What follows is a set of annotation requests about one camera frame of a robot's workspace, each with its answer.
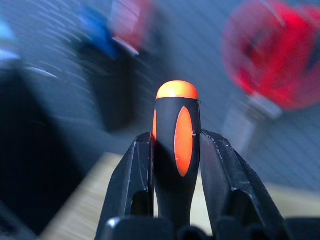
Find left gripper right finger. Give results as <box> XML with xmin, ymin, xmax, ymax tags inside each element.
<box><xmin>199</xmin><ymin>129</ymin><xmax>288</xmax><ymax>234</ymax></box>

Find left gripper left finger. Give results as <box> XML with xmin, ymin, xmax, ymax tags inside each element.
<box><xmin>96</xmin><ymin>131</ymin><xmax>156</xmax><ymax>235</ymax></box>

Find orange black screwdriver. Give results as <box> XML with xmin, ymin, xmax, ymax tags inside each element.
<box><xmin>151</xmin><ymin>79</ymin><xmax>203</xmax><ymax>228</ymax></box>

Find red handled scissors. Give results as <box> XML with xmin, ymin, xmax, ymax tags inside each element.
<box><xmin>221</xmin><ymin>0</ymin><xmax>320</xmax><ymax>156</ymax></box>

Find grey metal pegboard wall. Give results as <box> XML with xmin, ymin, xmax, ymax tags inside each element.
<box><xmin>0</xmin><ymin>0</ymin><xmax>320</xmax><ymax>191</ymax></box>

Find black plastic cup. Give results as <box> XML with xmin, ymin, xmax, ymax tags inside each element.
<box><xmin>79</xmin><ymin>42</ymin><xmax>141</xmax><ymax>132</ymax></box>

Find blue handled screwdriver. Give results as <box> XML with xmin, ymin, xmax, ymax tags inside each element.
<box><xmin>74</xmin><ymin>4</ymin><xmax>121</xmax><ymax>61</ymax></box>

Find red handled screwdriver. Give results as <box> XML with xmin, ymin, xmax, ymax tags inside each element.
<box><xmin>109</xmin><ymin>0</ymin><xmax>161</xmax><ymax>55</ymax></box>

